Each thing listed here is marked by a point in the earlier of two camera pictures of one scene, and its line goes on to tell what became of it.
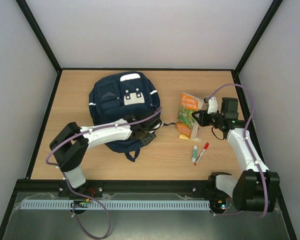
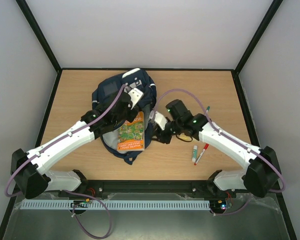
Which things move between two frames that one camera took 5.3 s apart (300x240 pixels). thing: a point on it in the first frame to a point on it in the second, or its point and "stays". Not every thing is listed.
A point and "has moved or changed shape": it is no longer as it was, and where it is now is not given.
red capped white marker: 205,147 stays
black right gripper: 205,118 to 165,135
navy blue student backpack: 115,95 has moved or changed shape
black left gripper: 147,140 to 136,111
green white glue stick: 194,153 stays
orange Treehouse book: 186,123 has moved or changed shape
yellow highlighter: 183,137 stays
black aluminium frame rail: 121,185 stays
